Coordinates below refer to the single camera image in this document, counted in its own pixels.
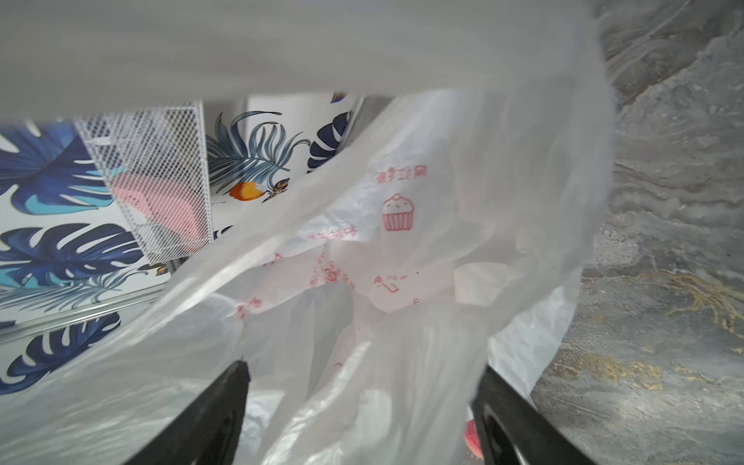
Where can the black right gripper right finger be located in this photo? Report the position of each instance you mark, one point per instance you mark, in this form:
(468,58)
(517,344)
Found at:
(511,431)

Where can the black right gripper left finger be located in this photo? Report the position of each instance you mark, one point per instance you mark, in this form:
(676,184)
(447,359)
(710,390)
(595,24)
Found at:
(208,430)

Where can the white plastic bag red print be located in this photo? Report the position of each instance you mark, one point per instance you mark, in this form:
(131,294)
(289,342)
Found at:
(362,299)

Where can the pink peach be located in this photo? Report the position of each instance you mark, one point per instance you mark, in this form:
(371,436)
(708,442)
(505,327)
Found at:
(472,440)

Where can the pink triangular item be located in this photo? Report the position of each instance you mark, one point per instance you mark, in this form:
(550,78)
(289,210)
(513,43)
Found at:
(170,216)

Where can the white mesh wall shelf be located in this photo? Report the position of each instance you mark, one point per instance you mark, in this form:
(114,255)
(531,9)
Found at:
(154,162)

